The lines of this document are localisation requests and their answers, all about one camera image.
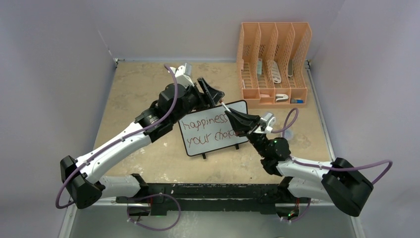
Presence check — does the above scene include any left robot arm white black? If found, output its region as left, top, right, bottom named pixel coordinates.
left=55, top=78, right=225, bottom=209

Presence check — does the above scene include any grey eraser in organizer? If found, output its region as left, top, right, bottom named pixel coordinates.
left=256, top=58, right=263, bottom=76

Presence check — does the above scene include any white perforated tool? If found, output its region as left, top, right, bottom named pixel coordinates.
left=271, top=61, right=282, bottom=84

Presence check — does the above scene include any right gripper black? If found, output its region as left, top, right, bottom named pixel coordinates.
left=225, top=108, right=268, bottom=157

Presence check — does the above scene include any aluminium frame rail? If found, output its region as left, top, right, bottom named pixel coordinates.
left=59, top=197, right=365, bottom=238

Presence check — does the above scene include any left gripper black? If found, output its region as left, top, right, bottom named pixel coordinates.
left=170, top=77, right=223, bottom=124

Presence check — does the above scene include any peach plastic file organizer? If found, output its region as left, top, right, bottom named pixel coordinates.
left=236, top=22, right=312, bottom=109

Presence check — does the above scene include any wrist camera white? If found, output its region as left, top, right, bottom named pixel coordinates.
left=174, top=62, right=194, bottom=87
left=260, top=112, right=276, bottom=133

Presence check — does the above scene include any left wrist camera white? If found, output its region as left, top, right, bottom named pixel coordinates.
left=174, top=62, right=194, bottom=87

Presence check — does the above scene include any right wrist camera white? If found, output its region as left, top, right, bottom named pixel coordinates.
left=260, top=112, right=276, bottom=133

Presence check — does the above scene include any small black-framed whiteboard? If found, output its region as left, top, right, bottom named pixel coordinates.
left=178, top=105, right=248, bottom=159

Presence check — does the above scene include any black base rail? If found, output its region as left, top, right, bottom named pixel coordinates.
left=116, top=183, right=308, bottom=216

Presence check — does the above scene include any white marker rainbow stripe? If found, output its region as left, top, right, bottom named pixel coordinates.
left=220, top=101, right=231, bottom=112

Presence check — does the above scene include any dark grey flat tool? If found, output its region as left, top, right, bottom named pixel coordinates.
left=287, top=59, right=293, bottom=78

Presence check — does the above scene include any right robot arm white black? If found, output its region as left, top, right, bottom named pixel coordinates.
left=225, top=108, right=373, bottom=217

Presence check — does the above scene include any small clear plastic jar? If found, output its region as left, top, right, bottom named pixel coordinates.
left=282, top=129, right=294, bottom=141

